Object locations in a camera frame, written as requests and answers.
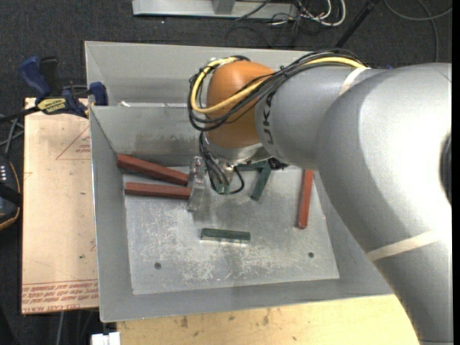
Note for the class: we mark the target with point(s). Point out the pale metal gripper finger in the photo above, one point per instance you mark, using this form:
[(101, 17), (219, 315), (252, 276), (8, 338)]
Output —
[(197, 169), (197, 197)]

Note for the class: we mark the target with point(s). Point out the dark green flat block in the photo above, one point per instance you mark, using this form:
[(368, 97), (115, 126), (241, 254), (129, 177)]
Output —
[(225, 235), (261, 183)]

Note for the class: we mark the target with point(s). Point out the red-brown flat block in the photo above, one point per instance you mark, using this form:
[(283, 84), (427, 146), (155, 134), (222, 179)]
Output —
[(158, 190), (304, 200), (151, 169)]

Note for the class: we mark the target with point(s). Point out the grey metal bin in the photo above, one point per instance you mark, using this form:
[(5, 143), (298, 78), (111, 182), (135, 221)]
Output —
[(223, 264)]

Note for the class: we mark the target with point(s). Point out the brown cardboard board, red print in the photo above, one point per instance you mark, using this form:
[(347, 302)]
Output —
[(57, 207)]

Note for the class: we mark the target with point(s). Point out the black cylinder on white bracket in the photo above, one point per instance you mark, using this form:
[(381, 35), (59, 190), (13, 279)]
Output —
[(277, 163)]

